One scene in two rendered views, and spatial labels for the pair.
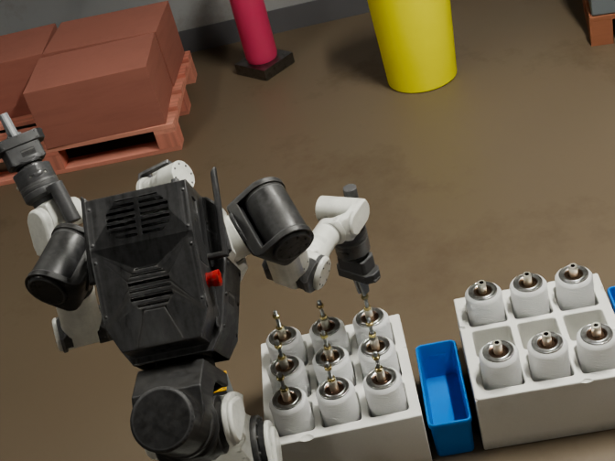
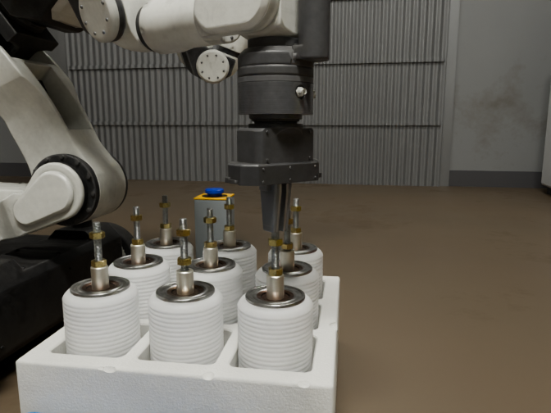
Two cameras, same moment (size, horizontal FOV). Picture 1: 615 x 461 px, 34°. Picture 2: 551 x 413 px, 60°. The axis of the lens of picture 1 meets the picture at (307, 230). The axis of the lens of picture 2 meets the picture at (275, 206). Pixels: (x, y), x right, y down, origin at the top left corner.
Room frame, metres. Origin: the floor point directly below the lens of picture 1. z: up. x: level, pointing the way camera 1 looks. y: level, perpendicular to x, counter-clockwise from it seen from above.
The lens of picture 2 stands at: (2.06, -0.67, 0.47)
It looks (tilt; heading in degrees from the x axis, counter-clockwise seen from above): 10 degrees down; 94
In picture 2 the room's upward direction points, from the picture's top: straight up
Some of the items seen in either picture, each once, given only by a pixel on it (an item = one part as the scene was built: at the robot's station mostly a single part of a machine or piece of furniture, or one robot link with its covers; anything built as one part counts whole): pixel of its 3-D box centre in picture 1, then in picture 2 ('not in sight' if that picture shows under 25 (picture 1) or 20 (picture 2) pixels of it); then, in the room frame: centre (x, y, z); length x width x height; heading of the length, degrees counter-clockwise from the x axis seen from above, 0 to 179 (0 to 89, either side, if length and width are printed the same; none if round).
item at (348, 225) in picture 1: (342, 219); (245, 8); (1.99, -0.09, 0.60); 0.13 x 0.09 x 0.07; 146
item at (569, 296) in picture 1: (576, 301); not in sight; (1.97, -0.63, 0.16); 0.10 x 0.10 x 0.18
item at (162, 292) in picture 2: (375, 347); (185, 292); (1.90, -0.09, 0.25); 0.08 x 0.08 x 0.01
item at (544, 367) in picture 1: (550, 369); not in sight; (1.75, -0.48, 0.16); 0.10 x 0.10 x 0.18
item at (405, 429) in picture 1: (342, 401); (213, 362); (1.91, 0.03, 0.09); 0.39 x 0.39 x 0.18; 85
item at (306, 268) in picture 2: (326, 326); (287, 269); (2.03, 0.02, 0.25); 0.08 x 0.08 x 0.01
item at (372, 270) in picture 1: (355, 254); (276, 130); (2.02, -0.10, 0.46); 0.13 x 0.10 x 0.12; 42
